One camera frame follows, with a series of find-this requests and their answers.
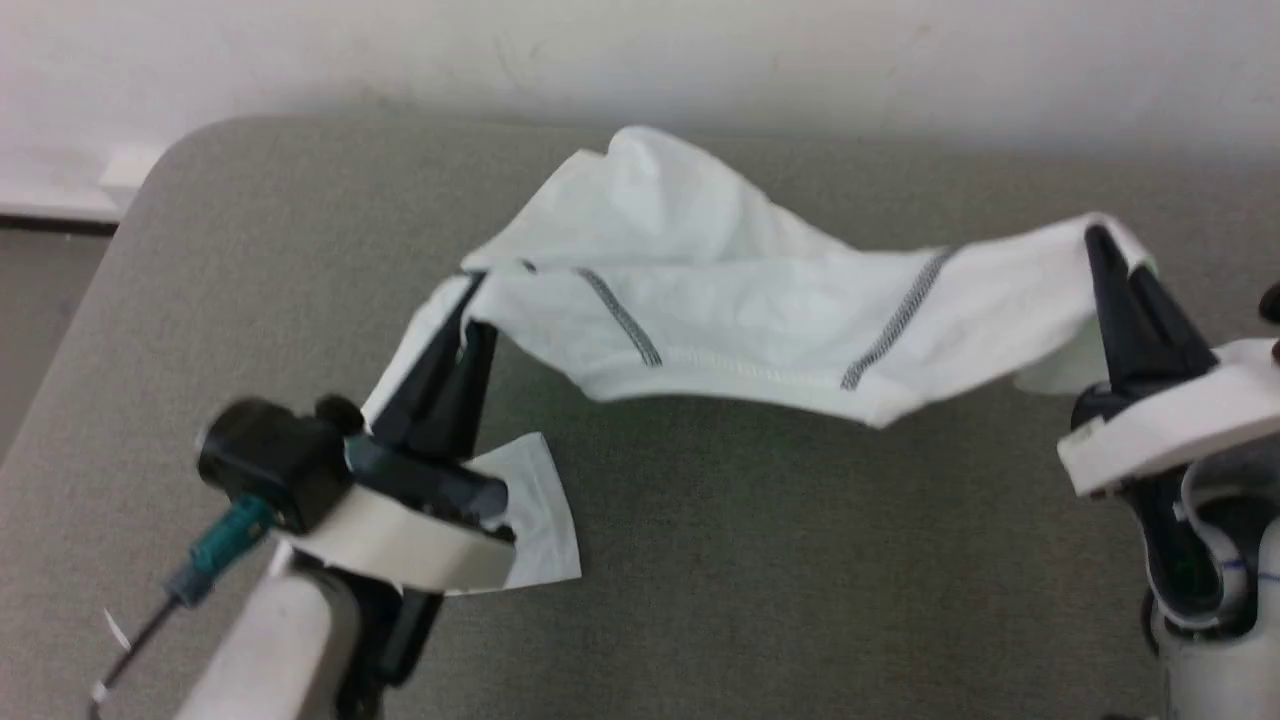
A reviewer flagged thin black cable teal plug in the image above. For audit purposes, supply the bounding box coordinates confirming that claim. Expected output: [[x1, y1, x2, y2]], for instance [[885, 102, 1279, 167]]
[[88, 496, 277, 720]]

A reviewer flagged white skirting board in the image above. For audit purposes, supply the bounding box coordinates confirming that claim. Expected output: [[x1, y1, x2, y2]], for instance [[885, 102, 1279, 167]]
[[0, 143, 169, 236]]

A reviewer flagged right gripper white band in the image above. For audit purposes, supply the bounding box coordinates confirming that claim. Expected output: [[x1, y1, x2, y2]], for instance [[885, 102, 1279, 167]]
[[1057, 224, 1280, 500]]

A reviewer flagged white garment with grey stitching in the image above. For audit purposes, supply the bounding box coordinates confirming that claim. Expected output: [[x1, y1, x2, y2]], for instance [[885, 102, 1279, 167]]
[[360, 124, 1161, 597]]

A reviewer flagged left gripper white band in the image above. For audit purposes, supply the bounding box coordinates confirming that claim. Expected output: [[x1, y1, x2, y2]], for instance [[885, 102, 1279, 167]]
[[275, 276, 518, 597]]

